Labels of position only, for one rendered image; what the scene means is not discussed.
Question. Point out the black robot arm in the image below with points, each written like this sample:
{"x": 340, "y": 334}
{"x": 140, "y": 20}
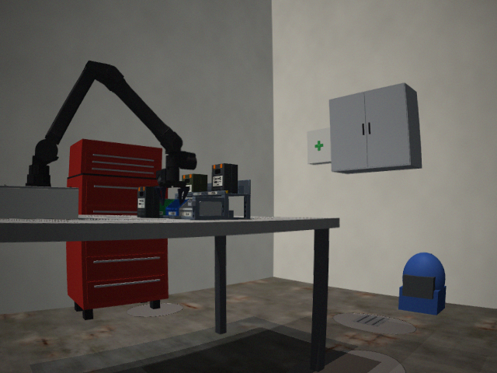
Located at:
{"x": 46, "y": 149}

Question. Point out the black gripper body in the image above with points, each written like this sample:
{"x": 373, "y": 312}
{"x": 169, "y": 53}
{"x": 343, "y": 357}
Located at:
{"x": 172, "y": 179}

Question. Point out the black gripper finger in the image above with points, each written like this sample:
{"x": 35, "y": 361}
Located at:
{"x": 161, "y": 197}
{"x": 186, "y": 191}

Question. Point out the blue bin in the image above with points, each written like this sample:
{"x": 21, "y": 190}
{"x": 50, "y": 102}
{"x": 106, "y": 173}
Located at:
{"x": 175, "y": 207}

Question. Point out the green open bin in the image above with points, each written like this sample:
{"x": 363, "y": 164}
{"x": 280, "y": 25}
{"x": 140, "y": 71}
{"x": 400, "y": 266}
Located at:
{"x": 162, "y": 210}

